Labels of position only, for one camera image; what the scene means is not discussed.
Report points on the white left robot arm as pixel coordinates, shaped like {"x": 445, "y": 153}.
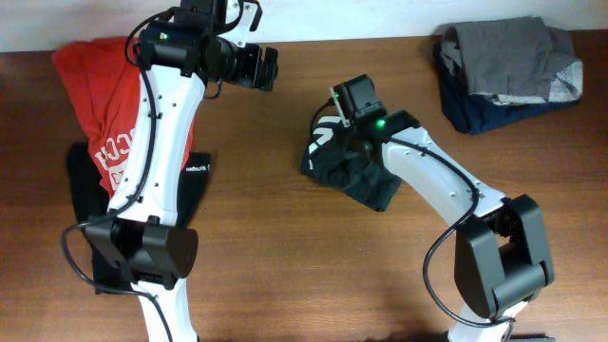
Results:
{"x": 140, "y": 235}

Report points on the black garment with white logo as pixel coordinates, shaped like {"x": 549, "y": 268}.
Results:
{"x": 89, "y": 200}

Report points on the grey folded garment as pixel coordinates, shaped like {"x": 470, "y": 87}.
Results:
{"x": 517, "y": 61}

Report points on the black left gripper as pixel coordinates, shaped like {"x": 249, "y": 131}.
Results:
{"x": 250, "y": 76}

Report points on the dark green t-shirt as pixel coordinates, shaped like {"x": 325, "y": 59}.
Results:
{"x": 328, "y": 160}

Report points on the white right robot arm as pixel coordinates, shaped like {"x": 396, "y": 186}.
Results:
{"x": 502, "y": 256}

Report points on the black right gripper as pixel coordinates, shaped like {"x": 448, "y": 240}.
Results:
{"x": 349, "y": 147}

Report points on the navy blue folded garment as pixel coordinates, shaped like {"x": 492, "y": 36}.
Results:
{"x": 473, "y": 114}

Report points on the red soccer t-shirt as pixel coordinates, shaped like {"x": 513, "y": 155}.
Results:
{"x": 104, "y": 90}

